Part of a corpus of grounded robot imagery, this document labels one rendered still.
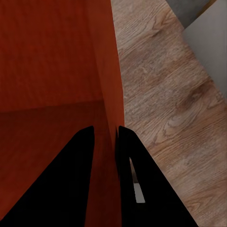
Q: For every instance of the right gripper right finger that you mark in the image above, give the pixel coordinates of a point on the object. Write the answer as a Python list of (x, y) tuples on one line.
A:
[(165, 209)]

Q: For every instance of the storage box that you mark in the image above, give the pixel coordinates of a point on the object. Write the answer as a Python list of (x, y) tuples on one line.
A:
[(59, 73)]

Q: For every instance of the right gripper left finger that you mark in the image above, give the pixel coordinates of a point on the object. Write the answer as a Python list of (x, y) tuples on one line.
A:
[(58, 197)]

